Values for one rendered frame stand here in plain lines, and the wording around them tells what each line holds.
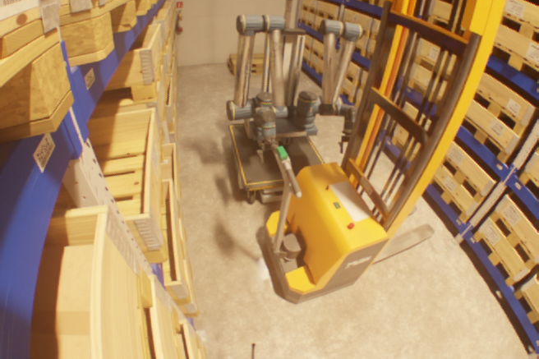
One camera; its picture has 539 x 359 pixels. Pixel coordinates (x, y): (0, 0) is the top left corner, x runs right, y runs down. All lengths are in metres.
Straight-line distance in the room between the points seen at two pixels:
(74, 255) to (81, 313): 0.13
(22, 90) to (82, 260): 0.35
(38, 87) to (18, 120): 0.06
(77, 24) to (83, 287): 0.53
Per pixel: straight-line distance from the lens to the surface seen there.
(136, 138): 1.68
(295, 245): 2.14
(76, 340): 0.53
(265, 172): 2.79
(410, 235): 3.11
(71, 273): 0.58
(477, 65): 1.39
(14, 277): 0.38
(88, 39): 0.63
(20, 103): 0.38
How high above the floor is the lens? 2.24
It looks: 39 degrees down
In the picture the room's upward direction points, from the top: 6 degrees clockwise
